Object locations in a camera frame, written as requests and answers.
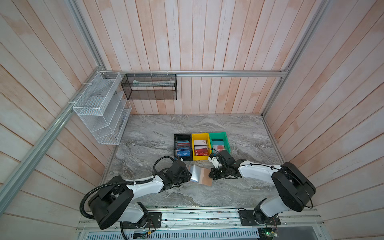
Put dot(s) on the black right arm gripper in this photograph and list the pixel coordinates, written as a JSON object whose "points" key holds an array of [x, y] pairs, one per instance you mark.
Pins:
{"points": [[214, 175]]}

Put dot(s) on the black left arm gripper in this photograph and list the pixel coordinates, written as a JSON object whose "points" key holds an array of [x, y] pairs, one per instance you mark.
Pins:
{"points": [[187, 177]]}

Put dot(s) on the tan leather card holder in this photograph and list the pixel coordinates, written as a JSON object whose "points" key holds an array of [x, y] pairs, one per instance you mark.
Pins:
{"points": [[200, 175]]}

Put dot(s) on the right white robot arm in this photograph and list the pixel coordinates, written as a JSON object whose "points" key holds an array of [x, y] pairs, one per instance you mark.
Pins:
{"points": [[295, 191]]}

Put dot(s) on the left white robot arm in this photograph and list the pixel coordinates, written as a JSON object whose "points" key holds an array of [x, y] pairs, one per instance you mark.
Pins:
{"points": [[112, 202]]}

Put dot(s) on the blue VIP card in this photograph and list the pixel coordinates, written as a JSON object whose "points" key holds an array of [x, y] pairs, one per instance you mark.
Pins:
{"points": [[183, 153]]}

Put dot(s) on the teal card in green bin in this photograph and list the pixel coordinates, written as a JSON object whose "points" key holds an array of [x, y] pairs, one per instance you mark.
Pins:
{"points": [[217, 143]]}

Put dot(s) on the red card in yellow bin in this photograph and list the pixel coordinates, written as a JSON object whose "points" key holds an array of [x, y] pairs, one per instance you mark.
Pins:
{"points": [[201, 152]]}

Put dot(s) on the green plastic bin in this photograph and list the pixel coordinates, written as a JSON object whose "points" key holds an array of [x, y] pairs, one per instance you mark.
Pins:
{"points": [[220, 136]]}

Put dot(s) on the black plastic bin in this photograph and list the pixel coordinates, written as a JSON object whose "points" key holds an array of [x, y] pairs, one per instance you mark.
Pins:
{"points": [[183, 141]]}

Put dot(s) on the yellow plastic bin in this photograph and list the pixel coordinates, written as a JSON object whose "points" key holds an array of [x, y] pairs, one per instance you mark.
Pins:
{"points": [[201, 140]]}

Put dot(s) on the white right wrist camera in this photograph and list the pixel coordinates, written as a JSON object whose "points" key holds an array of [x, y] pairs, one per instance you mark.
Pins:
{"points": [[214, 160]]}

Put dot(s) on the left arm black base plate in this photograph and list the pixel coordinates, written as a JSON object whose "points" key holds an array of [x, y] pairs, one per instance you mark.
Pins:
{"points": [[151, 220]]}

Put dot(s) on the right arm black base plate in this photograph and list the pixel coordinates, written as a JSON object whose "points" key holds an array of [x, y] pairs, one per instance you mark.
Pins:
{"points": [[257, 218]]}

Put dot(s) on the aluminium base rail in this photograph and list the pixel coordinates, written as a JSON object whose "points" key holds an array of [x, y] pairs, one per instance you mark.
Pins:
{"points": [[212, 223]]}

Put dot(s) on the black mesh wall basket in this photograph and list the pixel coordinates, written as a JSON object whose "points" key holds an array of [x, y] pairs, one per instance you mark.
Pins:
{"points": [[150, 87]]}

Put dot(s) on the white wire mesh shelf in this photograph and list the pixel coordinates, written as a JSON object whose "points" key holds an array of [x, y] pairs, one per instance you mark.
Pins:
{"points": [[102, 108]]}

